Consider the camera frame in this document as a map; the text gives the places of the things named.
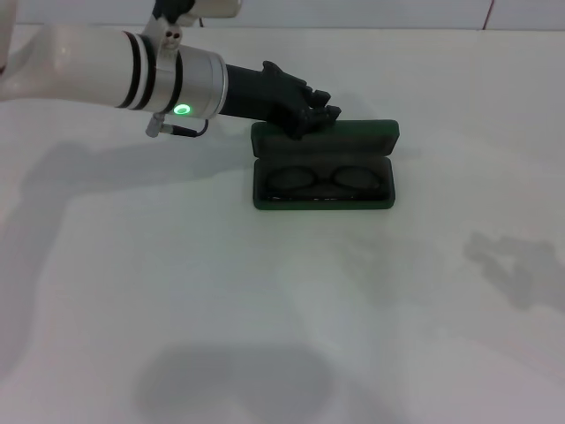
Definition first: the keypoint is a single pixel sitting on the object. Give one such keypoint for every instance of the green glasses case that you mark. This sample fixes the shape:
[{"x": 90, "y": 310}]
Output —
[{"x": 322, "y": 141}]

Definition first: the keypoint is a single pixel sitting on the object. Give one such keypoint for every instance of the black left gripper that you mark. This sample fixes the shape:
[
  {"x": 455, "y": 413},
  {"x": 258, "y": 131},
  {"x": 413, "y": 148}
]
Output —
[{"x": 260, "y": 95}]

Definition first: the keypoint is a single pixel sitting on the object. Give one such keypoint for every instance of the black glasses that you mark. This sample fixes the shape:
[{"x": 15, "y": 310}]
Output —
[{"x": 324, "y": 180}]

